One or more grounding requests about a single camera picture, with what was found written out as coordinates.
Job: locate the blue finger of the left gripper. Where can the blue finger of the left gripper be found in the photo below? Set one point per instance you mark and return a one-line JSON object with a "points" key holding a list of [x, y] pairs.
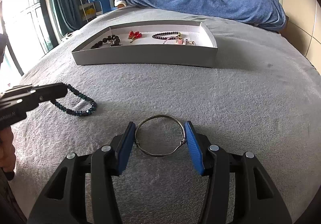
{"points": [[50, 92]]}

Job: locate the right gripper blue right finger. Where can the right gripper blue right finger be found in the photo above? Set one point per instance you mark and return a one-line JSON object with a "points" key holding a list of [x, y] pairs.
{"points": [[194, 147]]}

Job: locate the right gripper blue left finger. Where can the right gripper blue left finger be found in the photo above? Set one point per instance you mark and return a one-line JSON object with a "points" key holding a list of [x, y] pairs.
{"points": [[124, 147]]}

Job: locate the small silver bangle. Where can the small silver bangle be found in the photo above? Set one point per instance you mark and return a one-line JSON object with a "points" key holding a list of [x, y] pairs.
{"points": [[160, 135]]}

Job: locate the red bead cluster charm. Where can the red bead cluster charm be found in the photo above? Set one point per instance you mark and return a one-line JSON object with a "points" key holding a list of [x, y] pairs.
{"points": [[132, 36]]}

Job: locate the person's left hand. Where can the person's left hand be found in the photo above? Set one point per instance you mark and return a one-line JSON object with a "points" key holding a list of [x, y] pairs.
{"points": [[7, 156]]}

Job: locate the grey bed cover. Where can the grey bed cover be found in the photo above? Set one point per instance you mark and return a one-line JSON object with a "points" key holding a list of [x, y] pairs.
{"points": [[262, 96]]}

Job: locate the white shelf rack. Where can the white shelf rack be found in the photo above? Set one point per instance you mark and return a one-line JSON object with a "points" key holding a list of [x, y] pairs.
{"points": [[87, 10]]}

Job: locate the grey shallow cardboard box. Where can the grey shallow cardboard box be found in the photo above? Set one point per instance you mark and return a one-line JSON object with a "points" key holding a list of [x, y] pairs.
{"points": [[176, 42]]}

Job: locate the blue fleece blanket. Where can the blue fleece blanket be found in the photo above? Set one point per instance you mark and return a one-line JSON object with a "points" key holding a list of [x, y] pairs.
{"points": [[266, 14]]}

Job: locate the beige wardrobe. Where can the beige wardrobe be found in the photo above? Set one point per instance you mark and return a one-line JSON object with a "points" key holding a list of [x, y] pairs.
{"points": [[303, 28]]}

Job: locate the window frame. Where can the window frame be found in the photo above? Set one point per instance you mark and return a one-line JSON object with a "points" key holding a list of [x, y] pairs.
{"points": [[29, 30]]}

